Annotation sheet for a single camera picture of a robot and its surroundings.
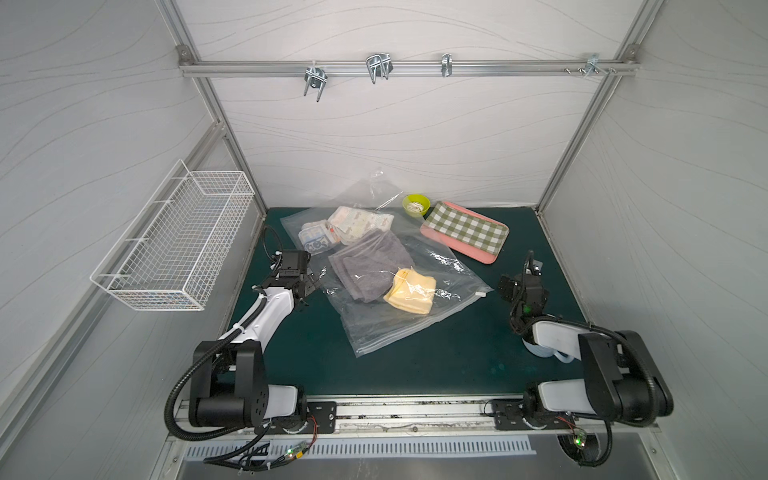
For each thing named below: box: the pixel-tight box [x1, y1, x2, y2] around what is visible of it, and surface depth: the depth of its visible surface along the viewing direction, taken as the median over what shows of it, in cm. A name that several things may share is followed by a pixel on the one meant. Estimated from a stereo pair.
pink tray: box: [420, 201, 508, 264], surface depth 110 cm
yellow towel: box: [383, 268, 437, 315], surface depth 93 cm
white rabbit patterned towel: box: [328, 206, 395, 246], surface depth 114 cm
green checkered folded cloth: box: [424, 201, 509, 256], surface depth 117 cm
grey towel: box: [328, 230, 414, 303], surface depth 100 cm
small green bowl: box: [402, 194, 431, 217], surface depth 120 cm
